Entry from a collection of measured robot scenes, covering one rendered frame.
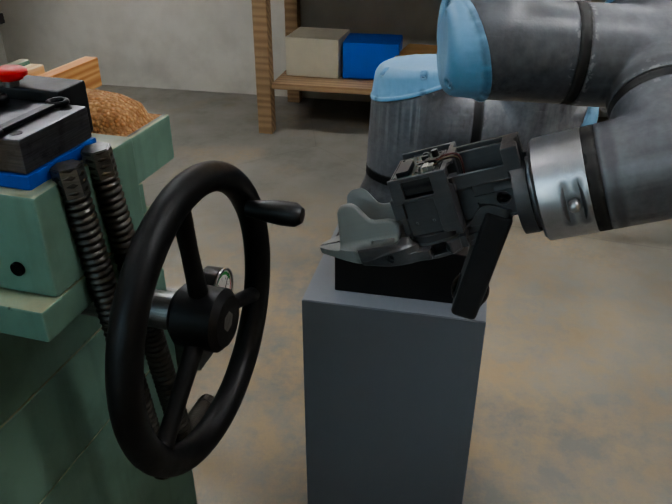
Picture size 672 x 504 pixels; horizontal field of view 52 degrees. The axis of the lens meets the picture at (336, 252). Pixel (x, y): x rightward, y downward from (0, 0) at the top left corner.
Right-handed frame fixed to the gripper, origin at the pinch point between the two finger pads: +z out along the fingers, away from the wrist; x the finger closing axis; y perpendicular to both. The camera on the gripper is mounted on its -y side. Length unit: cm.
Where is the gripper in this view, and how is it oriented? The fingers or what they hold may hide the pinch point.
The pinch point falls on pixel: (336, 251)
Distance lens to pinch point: 68.7
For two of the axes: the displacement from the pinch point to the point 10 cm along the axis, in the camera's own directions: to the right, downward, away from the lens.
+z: -9.0, 1.7, 4.0
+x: -2.8, 4.7, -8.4
